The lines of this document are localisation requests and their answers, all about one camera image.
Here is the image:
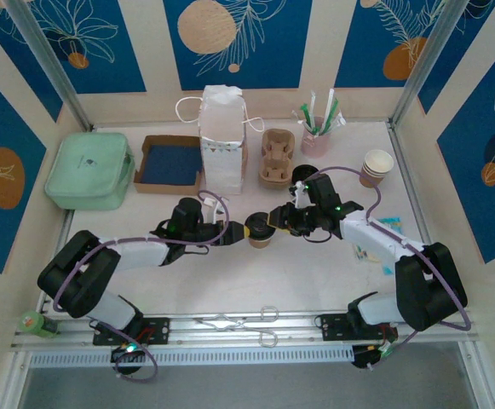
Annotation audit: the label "brown cardboard tray box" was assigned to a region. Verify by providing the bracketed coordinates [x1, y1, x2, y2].
[134, 135, 202, 197]

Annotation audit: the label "silver S-shaped hook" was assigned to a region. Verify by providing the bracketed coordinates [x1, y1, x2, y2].
[258, 305, 279, 347]

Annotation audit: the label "mint green lunch bag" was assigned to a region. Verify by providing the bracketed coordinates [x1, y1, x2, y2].
[44, 131, 136, 212]

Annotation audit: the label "metal scissors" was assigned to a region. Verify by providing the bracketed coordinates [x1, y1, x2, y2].
[193, 314, 262, 332]

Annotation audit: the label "dark blue napkin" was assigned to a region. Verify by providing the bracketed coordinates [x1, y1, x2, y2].
[142, 144, 201, 187]

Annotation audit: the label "stack of black cup lids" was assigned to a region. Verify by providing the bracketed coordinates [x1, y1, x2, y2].
[292, 164, 321, 185]

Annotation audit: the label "pink straw holder cup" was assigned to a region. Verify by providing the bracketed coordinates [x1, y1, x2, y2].
[301, 125, 331, 158]

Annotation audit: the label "stack of brown paper cups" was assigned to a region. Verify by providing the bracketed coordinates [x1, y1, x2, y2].
[360, 148, 395, 188]

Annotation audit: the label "white slotted cable duct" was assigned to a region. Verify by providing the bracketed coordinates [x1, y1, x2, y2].
[29, 345, 354, 367]

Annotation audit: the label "aluminium frame post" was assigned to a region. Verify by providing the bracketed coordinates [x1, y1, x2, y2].
[6, 0, 94, 131]
[389, 0, 472, 125]

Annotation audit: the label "white paper-wrapped straw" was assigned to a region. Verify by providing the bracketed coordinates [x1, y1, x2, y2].
[326, 112, 348, 135]
[291, 109, 312, 131]
[308, 89, 319, 129]
[321, 88, 337, 131]

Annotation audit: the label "brown pulp cup carrier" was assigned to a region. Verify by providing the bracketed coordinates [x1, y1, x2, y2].
[260, 129, 296, 184]

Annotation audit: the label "white paper gift bag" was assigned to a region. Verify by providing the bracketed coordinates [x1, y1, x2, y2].
[175, 84, 265, 196]

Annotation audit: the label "black controller board with LED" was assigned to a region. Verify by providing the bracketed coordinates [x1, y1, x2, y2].
[351, 343, 395, 371]
[110, 340, 147, 376]

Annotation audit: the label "green plastic stirrer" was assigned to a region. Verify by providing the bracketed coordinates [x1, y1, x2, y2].
[325, 96, 342, 129]
[300, 103, 319, 134]

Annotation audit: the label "long aluminium base rail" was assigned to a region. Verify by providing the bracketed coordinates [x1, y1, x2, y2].
[10, 306, 481, 349]

